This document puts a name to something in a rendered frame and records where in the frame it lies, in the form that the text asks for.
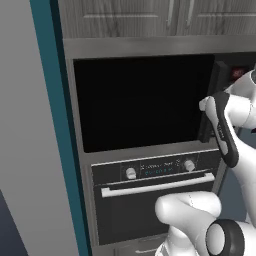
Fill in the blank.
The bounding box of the white oven knob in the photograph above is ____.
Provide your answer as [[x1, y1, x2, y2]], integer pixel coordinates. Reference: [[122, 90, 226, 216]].
[[125, 167, 138, 181], [183, 158, 196, 172]]

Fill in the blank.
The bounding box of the grey appliance cabinet housing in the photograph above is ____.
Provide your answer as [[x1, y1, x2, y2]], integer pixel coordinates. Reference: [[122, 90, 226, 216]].
[[62, 34, 256, 256]]

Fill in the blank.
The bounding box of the grey drawer front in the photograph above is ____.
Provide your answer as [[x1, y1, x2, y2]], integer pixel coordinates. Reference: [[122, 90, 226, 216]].
[[113, 234, 172, 256]]

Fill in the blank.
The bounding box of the black microwave door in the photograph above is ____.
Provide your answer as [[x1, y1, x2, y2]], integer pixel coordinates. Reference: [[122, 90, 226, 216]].
[[72, 54, 232, 154]]

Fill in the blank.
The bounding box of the black microwave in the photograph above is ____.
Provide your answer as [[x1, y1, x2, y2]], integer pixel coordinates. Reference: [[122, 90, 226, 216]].
[[72, 52, 256, 154]]

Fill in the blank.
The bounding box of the black built-in oven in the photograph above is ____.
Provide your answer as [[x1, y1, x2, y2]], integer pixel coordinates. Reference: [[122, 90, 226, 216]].
[[90, 148, 223, 247]]

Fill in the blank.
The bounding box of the white oven door handle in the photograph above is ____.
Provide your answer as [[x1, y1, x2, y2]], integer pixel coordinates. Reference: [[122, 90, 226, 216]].
[[100, 172, 216, 199]]

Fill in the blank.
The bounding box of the silver drawer handle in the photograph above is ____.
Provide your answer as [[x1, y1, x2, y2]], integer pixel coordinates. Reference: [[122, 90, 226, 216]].
[[134, 245, 163, 255]]

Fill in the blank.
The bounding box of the grey wood cupboard door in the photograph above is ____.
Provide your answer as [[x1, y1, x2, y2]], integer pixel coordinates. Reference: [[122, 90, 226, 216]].
[[57, 0, 176, 39], [180, 0, 256, 37]]

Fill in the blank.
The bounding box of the black oven door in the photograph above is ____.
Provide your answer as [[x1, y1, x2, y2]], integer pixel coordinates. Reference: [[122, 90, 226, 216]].
[[92, 171, 218, 247]]

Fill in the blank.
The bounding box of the silver cupboard handle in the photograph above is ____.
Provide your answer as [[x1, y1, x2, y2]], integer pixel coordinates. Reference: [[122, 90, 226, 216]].
[[167, 0, 175, 30], [186, 0, 196, 28]]

